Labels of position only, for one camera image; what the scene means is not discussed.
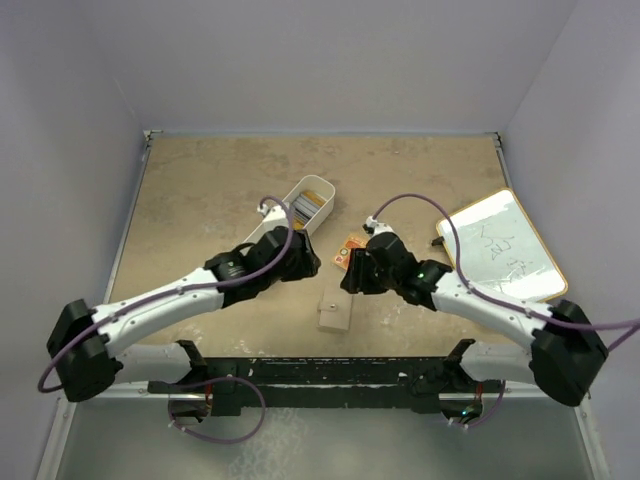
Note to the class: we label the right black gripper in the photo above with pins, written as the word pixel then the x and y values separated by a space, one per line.
pixel 355 280

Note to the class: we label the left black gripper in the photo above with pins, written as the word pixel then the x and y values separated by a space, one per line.
pixel 305 262

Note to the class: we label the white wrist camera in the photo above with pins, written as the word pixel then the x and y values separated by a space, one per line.
pixel 374 227
pixel 273 216

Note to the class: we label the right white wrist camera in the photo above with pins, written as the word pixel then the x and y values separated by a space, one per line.
pixel 374 227

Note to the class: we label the orange spiral notebook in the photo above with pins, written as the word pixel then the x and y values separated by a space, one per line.
pixel 342 255

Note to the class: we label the aluminium table frame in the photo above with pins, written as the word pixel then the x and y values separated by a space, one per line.
pixel 123 436

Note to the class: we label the white credit card stack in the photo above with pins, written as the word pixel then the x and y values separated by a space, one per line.
pixel 307 205

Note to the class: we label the white oblong plastic tray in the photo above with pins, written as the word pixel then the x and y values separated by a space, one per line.
pixel 312 185

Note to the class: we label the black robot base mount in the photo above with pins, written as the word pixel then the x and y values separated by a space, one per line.
pixel 418 384

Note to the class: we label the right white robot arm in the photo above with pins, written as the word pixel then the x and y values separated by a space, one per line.
pixel 556 348

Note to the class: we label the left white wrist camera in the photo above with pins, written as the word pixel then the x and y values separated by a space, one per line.
pixel 273 216

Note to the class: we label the yellow framed whiteboard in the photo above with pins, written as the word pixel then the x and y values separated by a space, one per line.
pixel 502 250

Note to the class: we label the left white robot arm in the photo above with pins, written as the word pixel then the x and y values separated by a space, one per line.
pixel 88 344

